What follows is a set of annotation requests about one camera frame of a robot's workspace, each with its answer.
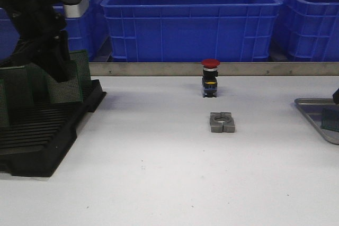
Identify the centre blue plastic crate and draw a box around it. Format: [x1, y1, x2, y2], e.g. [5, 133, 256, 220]
[101, 0, 282, 62]

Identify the grey split clamp block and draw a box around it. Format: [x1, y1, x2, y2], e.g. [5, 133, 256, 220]
[210, 112, 236, 133]

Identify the rear left green circuit board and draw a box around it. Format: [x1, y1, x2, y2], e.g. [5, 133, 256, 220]
[25, 64, 49, 101]

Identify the rear right green circuit board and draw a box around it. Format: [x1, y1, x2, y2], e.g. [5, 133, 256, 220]
[70, 50, 92, 88]

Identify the red emergency stop button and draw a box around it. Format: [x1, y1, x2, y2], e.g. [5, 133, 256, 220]
[201, 59, 220, 98]

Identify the left front blue crate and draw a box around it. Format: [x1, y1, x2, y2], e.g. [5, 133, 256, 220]
[1, 0, 108, 60]

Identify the dark green left circuit board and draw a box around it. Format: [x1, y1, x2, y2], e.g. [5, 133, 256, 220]
[1, 66, 34, 109]

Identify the right front blue crate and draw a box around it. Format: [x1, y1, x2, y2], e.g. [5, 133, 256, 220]
[272, 0, 338, 62]

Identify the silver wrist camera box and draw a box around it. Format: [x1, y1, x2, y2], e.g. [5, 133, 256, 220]
[63, 0, 90, 19]

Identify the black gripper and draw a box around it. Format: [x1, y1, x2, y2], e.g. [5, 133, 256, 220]
[1, 0, 70, 83]

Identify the silver metal tray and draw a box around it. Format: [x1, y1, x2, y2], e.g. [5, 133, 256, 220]
[295, 98, 338, 145]

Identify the leftmost edge green circuit board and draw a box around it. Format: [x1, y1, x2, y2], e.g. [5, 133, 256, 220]
[0, 79, 10, 128]

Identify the green perforated circuit board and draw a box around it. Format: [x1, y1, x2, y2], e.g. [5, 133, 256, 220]
[46, 61, 83, 104]
[321, 109, 338, 132]

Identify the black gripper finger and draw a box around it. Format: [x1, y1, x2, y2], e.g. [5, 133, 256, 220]
[332, 88, 339, 104]

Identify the black slotted board rack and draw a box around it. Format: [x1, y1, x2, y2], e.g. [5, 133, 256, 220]
[1, 79, 106, 177]

